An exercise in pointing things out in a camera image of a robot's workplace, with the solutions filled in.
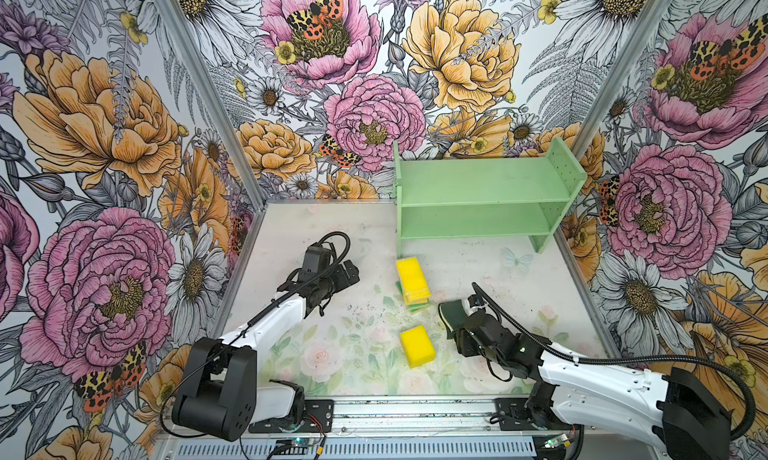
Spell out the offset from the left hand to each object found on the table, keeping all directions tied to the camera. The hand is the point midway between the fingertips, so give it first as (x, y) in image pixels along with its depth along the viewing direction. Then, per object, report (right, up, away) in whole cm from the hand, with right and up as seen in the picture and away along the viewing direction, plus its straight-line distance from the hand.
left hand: (346, 284), depth 89 cm
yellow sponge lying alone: (+21, -16, -7) cm, 27 cm away
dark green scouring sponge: (+31, -9, -1) cm, 32 cm away
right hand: (+33, -15, -6) cm, 37 cm away
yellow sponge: (+20, +1, -1) cm, 20 cm away
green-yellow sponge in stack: (+20, -5, -1) cm, 21 cm away
